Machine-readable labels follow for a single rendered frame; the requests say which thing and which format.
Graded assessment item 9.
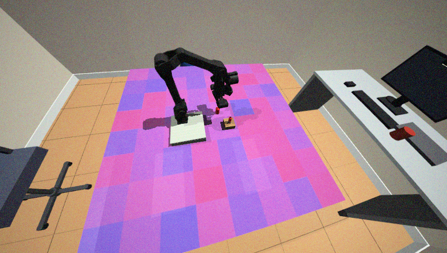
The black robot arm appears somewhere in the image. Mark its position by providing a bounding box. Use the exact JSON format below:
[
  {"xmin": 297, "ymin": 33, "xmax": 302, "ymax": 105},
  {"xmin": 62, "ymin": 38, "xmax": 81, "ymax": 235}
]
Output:
[{"xmin": 154, "ymin": 47, "xmax": 239, "ymax": 124}]

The brown block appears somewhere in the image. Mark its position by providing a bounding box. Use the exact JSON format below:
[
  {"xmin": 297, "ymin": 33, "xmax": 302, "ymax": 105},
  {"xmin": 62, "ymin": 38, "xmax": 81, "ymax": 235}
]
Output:
[{"xmin": 223, "ymin": 118, "xmax": 236, "ymax": 130}]

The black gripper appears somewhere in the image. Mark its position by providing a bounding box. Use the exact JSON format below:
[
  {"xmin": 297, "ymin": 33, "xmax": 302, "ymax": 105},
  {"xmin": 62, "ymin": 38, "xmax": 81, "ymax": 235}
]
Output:
[{"xmin": 210, "ymin": 84, "xmax": 228, "ymax": 109}]

